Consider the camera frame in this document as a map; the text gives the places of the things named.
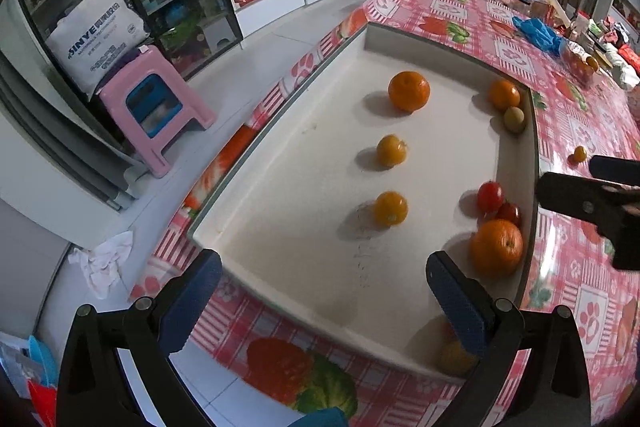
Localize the brown kiwi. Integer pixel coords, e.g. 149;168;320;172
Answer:
503;106;526;134

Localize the clear glass bowl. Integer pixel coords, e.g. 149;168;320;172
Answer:
562;46;601;85

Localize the person's left hand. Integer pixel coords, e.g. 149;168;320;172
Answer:
287;407;351;427

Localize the white low cabinet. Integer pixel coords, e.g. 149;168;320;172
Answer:
232;0;371;40

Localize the white rectangular tray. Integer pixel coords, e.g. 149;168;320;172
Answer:
187;23;541;380

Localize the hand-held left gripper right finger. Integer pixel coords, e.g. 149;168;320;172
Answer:
425;251;593;427

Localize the pink plastic stool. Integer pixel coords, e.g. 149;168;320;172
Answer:
97;44;218;180

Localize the crumpled white cloth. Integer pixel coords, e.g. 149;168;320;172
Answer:
67;231;135;300

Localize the small orange carton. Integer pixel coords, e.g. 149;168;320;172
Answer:
530;0;558;25

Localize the white printed sack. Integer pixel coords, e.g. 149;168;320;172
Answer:
45;0;151;102

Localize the red checkered fruit print tablecloth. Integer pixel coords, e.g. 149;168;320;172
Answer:
130;0;640;427

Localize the blue plastic bag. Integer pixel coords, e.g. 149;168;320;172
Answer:
512;17;566;55

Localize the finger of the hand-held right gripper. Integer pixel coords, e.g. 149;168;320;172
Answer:
535;172;640;270
589;155;640;186

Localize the light blue plastic sheet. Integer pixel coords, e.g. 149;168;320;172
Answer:
27;334;58;388

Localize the large orange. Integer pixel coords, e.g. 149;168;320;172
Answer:
469;219;524;278

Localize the red plastic bag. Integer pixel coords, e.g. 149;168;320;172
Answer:
27;379;58;427

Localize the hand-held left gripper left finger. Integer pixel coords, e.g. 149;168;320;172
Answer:
56;249;223;427

